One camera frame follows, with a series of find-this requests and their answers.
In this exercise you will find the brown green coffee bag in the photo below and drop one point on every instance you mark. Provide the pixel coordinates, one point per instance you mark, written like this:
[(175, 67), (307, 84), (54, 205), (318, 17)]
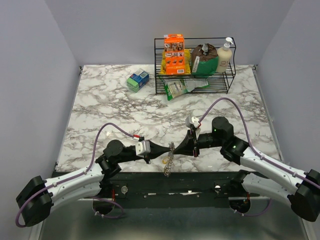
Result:
[(204, 60)]

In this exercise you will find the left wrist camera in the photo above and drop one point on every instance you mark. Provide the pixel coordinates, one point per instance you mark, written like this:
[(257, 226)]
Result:
[(142, 148)]

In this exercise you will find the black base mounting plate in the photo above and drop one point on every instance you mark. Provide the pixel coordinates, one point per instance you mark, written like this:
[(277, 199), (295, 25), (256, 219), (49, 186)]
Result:
[(137, 190)]

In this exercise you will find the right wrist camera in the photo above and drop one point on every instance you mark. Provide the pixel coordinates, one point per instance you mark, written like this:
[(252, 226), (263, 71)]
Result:
[(192, 121)]

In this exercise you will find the orange cardboard box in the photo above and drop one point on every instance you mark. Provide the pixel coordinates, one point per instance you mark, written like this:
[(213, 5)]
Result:
[(174, 42)]

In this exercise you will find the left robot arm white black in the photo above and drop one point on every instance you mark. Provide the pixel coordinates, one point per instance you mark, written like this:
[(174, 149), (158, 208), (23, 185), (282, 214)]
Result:
[(40, 196)]

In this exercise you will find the yellow key tag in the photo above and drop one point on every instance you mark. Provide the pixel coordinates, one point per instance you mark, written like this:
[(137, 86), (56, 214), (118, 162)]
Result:
[(165, 160)]

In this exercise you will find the green white pouch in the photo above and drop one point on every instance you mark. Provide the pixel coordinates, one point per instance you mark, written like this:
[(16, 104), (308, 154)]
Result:
[(174, 87)]

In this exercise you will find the cream lotion pump bottle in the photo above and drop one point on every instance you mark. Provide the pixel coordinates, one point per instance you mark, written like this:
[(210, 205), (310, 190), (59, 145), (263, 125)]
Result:
[(224, 55)]

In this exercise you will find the silver green foil pouch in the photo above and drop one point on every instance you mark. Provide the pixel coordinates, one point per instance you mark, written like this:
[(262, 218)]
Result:
[(193, 84)]

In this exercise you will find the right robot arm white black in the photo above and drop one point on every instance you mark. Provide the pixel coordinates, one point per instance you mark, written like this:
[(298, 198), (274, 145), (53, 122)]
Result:
[(291, 186)]

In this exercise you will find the green sponge pack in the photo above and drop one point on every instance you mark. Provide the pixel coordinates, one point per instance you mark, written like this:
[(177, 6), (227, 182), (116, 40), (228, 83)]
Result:
[(137, 80)]

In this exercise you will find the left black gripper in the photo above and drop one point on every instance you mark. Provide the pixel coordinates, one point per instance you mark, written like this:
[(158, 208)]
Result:
[(157, 150)]

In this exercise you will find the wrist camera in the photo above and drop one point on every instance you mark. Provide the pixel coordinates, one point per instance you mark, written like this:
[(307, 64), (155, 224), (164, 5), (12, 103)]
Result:
[(142, 148), (192, 121)]

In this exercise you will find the black wire shelf rack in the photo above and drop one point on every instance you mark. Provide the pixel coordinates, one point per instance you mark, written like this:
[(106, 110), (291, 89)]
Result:
[(219, 82)]

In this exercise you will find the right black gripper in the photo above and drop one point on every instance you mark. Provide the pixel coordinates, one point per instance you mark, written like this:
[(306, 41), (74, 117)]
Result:
[(186, 147)]

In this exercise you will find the yellow snack bag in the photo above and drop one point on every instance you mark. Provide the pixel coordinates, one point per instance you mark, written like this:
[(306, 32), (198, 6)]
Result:
[(175, 62)]

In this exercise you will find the metal disc with keyrings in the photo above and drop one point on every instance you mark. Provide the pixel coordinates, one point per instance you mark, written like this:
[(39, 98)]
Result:
[(168, 166)]

